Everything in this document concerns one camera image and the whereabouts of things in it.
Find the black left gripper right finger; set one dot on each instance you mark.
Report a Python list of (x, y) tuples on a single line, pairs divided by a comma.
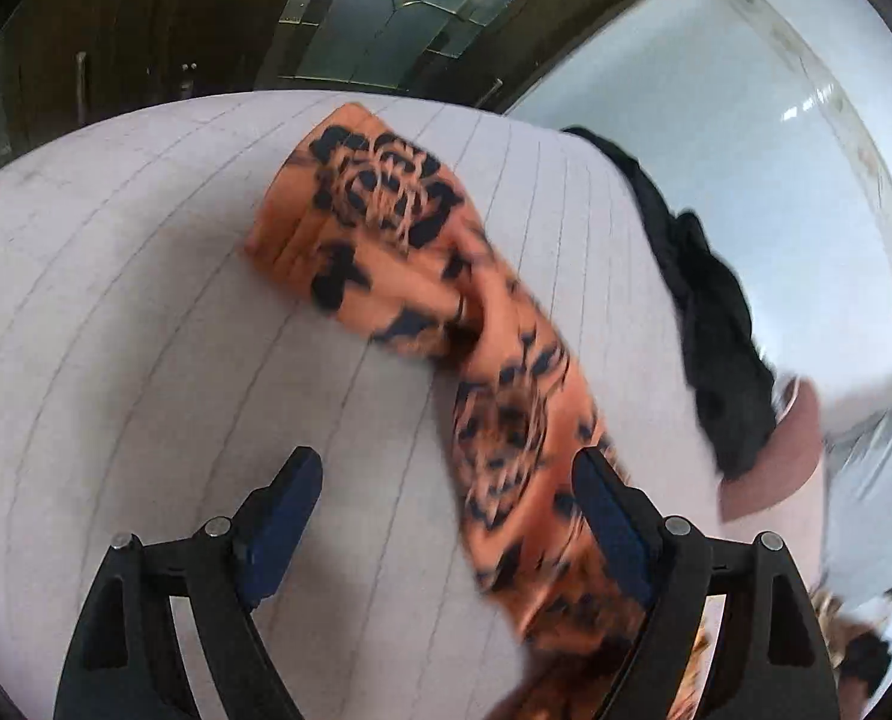
[(769, 660)]

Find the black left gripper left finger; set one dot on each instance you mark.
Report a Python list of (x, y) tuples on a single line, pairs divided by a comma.
[(124, 660)]

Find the orange black floral garment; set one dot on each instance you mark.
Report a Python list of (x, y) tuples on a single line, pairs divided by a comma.
[(378, 233)]

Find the cream floral patterned cloth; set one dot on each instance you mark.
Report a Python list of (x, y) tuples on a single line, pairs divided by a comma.
[(860, 655)]

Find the pink checked bed mattress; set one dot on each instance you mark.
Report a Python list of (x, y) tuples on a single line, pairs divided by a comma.
[(150, 379)]

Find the grey sheet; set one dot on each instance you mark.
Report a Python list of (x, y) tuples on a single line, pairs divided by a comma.
[(839, 522)]

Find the brown wooden glass cabinet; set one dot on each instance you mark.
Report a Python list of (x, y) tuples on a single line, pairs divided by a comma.
[(65, 64)]

